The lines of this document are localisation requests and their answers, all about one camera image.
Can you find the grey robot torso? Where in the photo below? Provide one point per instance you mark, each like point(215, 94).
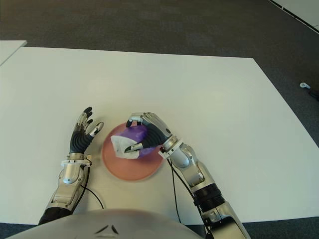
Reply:
point(99, 224)

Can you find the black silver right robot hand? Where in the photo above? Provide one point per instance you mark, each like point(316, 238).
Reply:
point(159, 132)

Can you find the white neighbouring table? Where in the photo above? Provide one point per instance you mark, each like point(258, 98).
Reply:
point(8, 49)

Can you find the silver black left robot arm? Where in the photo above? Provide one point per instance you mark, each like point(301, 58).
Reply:
point(69, 176)

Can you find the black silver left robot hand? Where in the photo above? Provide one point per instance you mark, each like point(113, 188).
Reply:
point(78, 143)

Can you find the white handheld controller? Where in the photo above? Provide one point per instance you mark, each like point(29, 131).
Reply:
point(304, 85)

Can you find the round pink plate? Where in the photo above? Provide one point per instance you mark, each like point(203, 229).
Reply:
point(129, 169)

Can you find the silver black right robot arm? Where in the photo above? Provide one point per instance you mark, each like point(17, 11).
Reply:
point(189, 169)

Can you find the purple white tissue pack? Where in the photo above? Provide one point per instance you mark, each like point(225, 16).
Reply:
point(122, 144)

